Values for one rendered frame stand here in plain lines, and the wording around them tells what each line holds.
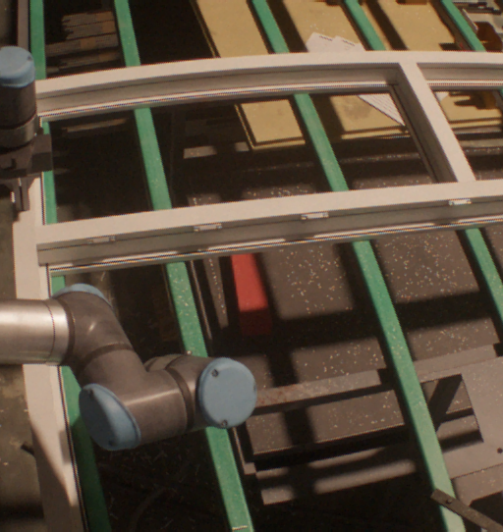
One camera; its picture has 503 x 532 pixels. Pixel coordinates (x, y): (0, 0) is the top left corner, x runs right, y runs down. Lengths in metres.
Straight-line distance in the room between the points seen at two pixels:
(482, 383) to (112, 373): 0.73
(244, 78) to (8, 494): 1.22
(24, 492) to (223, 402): 1.32
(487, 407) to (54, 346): 0.79
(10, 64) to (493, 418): 1.02
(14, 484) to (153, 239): 0.99
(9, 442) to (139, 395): 1.39
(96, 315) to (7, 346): 0.15
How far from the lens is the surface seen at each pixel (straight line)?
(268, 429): 1.89
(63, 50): 3.11
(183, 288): 1.73
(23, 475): 2.51
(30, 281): 1.66
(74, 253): 1.74
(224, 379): 1.24
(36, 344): 1.22
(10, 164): 1.59
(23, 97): 1.54
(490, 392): 1.70
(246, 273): 2.05
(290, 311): 2.05
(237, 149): 2.32
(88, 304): 1.29
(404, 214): 1.84
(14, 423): 2.59
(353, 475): 1.90
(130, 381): 1.22
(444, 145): 1.96
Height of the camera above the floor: 2.23
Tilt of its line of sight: 51 degrees down
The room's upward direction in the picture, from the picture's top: 5 degrees clockwise
